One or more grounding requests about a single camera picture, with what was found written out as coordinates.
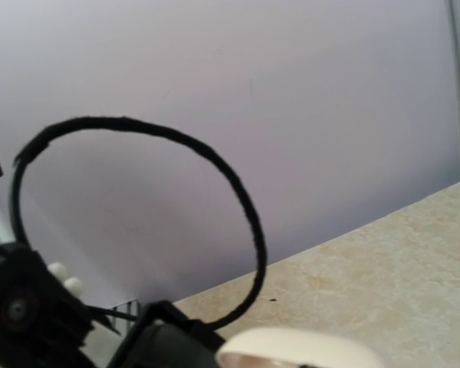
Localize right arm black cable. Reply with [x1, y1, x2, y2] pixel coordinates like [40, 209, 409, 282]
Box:
[8, 115, 268, 331]

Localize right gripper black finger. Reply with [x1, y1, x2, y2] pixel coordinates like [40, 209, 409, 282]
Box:
[109, 301, 225, 368]

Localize white earbud charging case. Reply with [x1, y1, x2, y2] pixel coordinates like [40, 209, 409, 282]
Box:
[215, 327, 388, 367]

